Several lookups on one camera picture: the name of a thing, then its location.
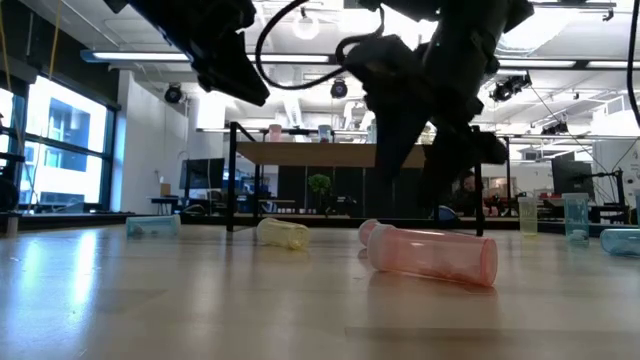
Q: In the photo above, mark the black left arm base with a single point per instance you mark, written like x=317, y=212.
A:
x=7, y=192

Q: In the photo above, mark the person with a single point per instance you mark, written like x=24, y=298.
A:
x=467, y=192

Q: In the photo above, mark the black computer monitor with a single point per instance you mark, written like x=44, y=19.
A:
x=200, y=174
x=570, y=177

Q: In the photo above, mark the long ceiling light strip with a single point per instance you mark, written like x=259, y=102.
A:
x=150, y=56

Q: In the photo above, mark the wooden shelf black metal frame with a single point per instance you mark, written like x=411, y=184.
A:
x=310, y=155

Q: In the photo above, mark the round white ceiling lamp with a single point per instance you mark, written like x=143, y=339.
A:
x=306, y=38

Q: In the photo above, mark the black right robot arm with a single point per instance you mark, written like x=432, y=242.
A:
x=465, y=50

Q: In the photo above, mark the yellow pill bottle white cap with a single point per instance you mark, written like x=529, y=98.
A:
x=283, y=234
x=426, y=137
x=527, y=217

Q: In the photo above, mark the black aluminium table frame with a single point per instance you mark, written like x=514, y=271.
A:
x=200, y=220

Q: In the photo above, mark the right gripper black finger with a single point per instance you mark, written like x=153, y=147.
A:
x=397, y=137
x=442, y=170

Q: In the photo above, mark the small cardboard box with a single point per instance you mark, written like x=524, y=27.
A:
x=165, y=190

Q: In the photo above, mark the large window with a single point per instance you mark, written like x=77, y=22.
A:
x=65, y=165

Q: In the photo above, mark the blue chair back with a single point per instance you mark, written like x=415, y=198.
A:
x=445, y=215

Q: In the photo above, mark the background work desk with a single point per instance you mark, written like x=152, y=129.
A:
x=170, y=200

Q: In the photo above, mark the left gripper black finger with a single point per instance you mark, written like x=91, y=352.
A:
x=235, y=75

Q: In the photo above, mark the black ceiling spotlight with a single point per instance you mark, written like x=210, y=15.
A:
x=173, y=94
x=510, y=88
x=338, y=89
x=555, y=128

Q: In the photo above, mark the dark partition panels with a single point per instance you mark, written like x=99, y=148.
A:
x=350, y=192

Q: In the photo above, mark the small green potted tree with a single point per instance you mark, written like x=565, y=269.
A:
x=320, y=184

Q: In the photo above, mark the blue pill bottle white cap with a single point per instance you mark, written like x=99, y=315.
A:
x=620, y=242
x=325, y=134

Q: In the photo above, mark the black equipment stand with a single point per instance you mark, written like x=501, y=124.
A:
x=620, y=195

